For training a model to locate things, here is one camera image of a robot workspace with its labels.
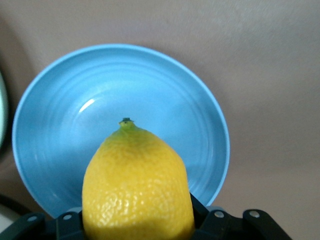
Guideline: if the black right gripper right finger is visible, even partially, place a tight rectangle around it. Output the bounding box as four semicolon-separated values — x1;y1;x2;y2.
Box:
189;191;248;240

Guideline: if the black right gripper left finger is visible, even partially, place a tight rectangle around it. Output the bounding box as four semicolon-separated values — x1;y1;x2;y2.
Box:
56;207;87;240

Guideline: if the yellow lemon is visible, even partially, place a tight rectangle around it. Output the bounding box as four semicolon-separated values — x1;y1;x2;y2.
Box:
81;117;196;240

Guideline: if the blue plate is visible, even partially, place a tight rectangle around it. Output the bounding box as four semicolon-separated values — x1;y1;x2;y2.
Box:
11;44;231;221

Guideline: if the green plate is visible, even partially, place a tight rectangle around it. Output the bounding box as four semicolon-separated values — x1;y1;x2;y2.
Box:
0;71;10;155

